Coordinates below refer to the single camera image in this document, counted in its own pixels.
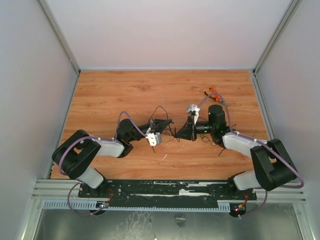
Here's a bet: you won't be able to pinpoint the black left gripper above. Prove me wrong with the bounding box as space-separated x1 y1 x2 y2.
128 118 173 142

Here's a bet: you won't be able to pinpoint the dark brown wire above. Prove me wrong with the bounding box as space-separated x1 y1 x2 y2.
159 127 181 145

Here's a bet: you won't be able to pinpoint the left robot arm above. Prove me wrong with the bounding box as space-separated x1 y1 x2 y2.
51 118 172 198

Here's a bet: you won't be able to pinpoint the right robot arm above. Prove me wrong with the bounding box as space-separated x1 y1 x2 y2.
174 104 298 199

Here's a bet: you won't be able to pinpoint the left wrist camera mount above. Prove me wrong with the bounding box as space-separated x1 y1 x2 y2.
145 132 163 147

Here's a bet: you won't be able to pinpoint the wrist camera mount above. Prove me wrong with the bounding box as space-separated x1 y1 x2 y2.
145 132 163 147
186 104 200 124

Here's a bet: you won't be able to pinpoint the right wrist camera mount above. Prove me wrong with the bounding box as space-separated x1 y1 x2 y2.
186 104 200 124

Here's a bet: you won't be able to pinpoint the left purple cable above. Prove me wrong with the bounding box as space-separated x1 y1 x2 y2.
58 111 153 217

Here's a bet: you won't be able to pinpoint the orange handled pliers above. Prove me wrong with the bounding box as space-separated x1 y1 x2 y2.
204 87 228 107

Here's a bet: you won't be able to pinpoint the grey slotted cable duct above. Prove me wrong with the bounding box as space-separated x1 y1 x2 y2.
41 199 231 213

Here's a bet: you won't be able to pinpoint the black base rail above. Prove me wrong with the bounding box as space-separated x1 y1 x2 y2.
78 179 257 209

